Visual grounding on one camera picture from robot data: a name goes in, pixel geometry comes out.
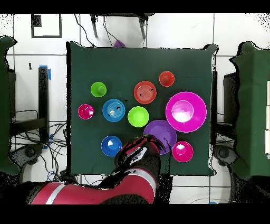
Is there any green bowl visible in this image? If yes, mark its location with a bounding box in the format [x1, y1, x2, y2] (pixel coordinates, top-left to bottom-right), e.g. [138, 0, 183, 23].
[127, 106, 150, 128]

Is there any light blue bowl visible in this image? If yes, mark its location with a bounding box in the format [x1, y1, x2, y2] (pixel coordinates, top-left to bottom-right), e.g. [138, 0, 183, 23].
[102, 98, 126, 123]

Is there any purple bowl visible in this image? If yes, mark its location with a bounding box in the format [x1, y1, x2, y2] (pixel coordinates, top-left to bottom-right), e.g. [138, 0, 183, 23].
[142, 119, 178, 155]

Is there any large pink bowl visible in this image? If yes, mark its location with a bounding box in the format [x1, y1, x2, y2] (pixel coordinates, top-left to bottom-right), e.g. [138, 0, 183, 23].
[165, 91, 208, 133]

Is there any small pinkish red bowl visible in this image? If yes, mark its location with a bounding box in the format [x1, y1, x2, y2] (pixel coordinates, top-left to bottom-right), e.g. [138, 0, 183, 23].
[171, 141, 194, 163]

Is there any orange bowl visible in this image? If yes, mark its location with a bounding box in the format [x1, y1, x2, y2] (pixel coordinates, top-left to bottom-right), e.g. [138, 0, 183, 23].
[133, 80, 157, 105]

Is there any dark blue bowl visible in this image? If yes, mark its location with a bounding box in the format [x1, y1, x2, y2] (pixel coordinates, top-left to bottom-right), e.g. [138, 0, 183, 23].
[100, 135, 123, 157]

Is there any orange cup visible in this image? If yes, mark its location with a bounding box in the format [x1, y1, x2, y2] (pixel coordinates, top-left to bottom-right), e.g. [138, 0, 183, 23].
[158, 71, 176, 88]

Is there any green cup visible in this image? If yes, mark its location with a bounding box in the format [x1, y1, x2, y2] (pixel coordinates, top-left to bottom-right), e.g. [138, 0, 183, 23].
[90, 81, 108, 98]

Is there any dark green tablecloth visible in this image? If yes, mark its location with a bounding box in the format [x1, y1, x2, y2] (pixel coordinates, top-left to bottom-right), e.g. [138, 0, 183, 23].
[66, 41, 218, 176]

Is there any pinkish red cup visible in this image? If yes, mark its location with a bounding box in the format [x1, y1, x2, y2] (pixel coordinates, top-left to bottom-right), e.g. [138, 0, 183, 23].
[77, 104, 95, 120]

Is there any small purple object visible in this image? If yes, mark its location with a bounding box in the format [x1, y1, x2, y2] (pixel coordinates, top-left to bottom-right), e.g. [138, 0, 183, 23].
[113, 39, 126, 49]

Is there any black power brick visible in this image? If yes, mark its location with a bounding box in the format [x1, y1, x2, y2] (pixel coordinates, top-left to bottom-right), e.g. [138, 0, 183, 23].
[59, 170, 78, 183]

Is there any black metal stand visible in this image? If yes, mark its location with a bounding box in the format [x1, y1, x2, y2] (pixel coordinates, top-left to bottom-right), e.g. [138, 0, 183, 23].
[217, 71, 240, 138]
[9, 65, 52, 143]

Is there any green cloth covered table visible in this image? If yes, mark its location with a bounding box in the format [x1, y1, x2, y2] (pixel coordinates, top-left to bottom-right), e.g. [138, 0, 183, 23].
[229, 41, 270, 180]
[0, 35, 20, 176]

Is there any black camera tripod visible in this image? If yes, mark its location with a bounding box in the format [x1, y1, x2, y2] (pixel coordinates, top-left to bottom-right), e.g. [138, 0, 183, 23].
[90, 13, 155, 40]

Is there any dark grey pedestal leg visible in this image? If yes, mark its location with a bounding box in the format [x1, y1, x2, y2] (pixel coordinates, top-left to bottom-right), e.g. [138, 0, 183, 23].
[213, 144, 239, 167]
[9, 143, 44, 166]

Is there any tangle of cables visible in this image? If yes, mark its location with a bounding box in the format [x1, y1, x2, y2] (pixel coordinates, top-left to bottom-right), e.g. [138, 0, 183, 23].
[9, 121, 110, 184]

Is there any black square frame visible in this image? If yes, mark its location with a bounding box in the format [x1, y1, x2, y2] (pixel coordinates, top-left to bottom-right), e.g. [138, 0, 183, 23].
[31, 13, 62, 39]

